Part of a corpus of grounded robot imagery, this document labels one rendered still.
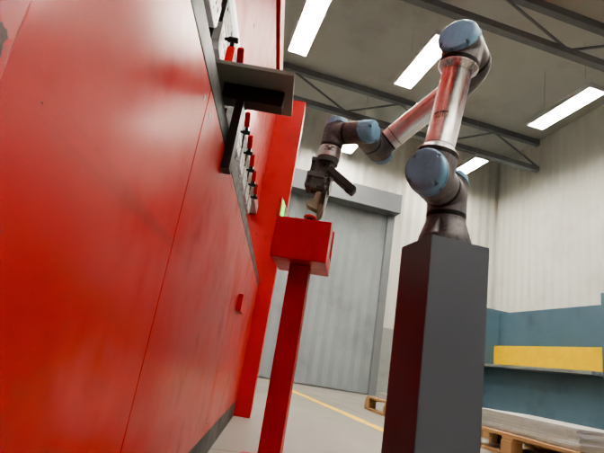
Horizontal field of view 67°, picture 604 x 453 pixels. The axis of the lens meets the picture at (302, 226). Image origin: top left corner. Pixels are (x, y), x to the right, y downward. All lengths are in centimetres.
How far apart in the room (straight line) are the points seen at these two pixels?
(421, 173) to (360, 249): 817
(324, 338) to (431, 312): 776
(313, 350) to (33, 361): 853
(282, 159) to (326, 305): 586
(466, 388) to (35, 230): 110
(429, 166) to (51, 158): 103
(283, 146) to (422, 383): 253
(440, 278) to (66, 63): 106
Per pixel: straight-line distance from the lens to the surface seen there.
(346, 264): 925
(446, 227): 135
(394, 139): 158
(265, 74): 108
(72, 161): 43
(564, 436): 357
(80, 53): 43
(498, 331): 850
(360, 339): 921
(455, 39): 147
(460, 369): 128
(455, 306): 129
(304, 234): 129
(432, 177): 126
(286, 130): 353
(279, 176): 337
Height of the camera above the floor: 39
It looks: 16 degrees up
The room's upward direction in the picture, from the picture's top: 10 degrees clockwise
